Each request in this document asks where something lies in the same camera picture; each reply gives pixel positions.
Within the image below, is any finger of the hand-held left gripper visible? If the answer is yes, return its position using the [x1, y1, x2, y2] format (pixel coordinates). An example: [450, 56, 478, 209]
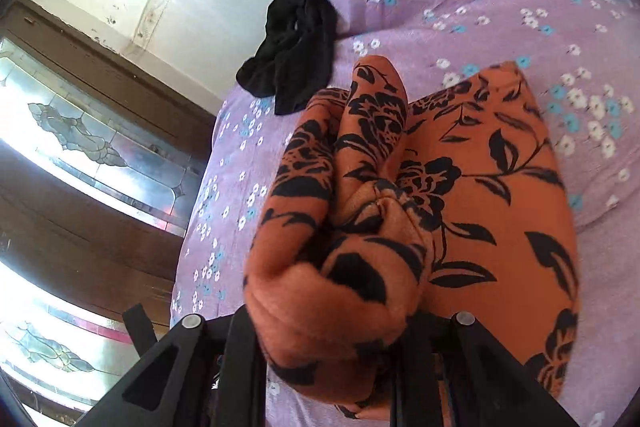
[122, 304, 157, 354]

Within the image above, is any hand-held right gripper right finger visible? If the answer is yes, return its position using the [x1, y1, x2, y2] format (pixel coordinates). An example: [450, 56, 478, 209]
[387, 311, 578, 427]

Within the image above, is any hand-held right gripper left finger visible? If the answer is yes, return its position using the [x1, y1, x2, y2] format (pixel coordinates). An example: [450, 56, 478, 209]
[122, 304, 268, 427]

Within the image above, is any purple floral bedsheet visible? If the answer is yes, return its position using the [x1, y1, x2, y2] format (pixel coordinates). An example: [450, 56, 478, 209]
[167, 0, 638, 427]

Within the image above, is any wooden stained glass door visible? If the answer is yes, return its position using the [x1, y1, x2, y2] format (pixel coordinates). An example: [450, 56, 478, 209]
[0, 0, 223, 308]
[0, 252, 173, 427]

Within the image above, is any orange black floral garment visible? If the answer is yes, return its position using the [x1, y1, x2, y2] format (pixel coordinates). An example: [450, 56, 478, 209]
[242, 54, 585, 423]

